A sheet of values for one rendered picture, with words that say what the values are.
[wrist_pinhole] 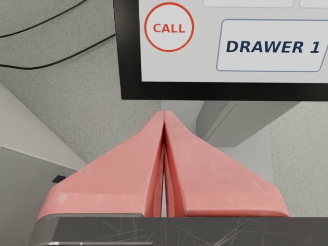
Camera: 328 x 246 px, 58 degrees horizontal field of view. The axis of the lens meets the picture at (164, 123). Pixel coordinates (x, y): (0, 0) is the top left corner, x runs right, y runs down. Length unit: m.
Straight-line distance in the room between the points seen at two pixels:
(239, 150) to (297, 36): 0.99
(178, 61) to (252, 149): 1.02
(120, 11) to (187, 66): 0.07
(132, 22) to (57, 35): 1.26
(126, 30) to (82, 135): 1.07
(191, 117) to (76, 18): 0.72
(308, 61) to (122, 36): 0.16
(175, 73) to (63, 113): 1.11
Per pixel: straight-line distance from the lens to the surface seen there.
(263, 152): 1.28
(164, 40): 0.26
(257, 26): 0.27
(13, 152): 0.54
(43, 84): 1.43
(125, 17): 0.25
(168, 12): 0.25
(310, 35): 0.28
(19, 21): 1.61
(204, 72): 0.27
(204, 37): 0.26
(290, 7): 0.27
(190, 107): 1.26
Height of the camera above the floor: 1.23
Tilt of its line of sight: 76 degrees down
